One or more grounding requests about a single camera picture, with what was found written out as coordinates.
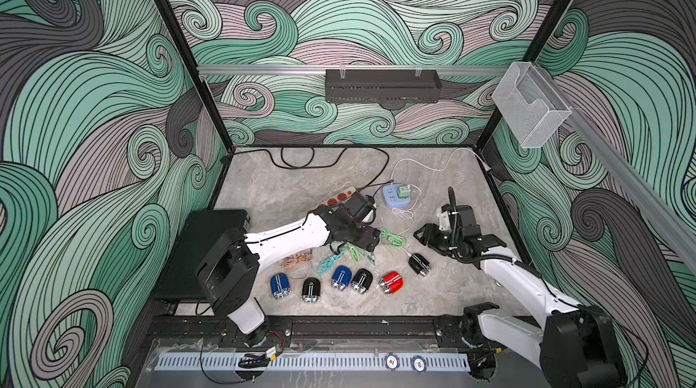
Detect beige power strip red sockets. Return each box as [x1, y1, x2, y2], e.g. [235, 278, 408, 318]
[318, 186, 357, 207]

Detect light green USB cable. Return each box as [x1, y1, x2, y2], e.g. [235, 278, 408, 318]
[333, 240, 376, 265]

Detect green charger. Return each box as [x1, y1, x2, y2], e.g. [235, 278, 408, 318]
[397, 184, 411, 199]

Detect pink USB cable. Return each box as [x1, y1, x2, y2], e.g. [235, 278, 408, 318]
[279, 250, 315, 272]

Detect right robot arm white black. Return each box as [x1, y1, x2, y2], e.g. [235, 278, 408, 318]
[413, 204, 628, 387]

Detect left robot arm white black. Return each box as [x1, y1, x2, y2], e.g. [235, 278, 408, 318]
[195, 192, 381, 337]

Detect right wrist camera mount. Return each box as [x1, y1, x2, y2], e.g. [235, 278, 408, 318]
[437, 204, 463, 231]

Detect white USB cable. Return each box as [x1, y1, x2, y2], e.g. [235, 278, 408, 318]
[390, 183, 425, 259]

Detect black power strip cable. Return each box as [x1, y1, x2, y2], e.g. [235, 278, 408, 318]
[219, 145, 391, 193]

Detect white power strip cable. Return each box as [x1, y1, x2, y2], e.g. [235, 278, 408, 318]
[390, 147, 493, 188]

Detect black wall shelf tray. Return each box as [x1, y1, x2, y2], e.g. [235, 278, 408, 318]
[324, 70, 442, 110]

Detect clear acrylic wall holder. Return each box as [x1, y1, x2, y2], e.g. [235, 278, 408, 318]
[492, 62, 572, 149]

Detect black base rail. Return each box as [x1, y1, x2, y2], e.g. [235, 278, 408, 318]
[146, 315, 496, 350]

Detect perforated white cable duct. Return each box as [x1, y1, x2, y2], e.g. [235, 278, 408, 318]
[154, 352, 471, 373]

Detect aluminium wall rail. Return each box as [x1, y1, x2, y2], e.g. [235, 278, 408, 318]
[198, 64, 508, 76]

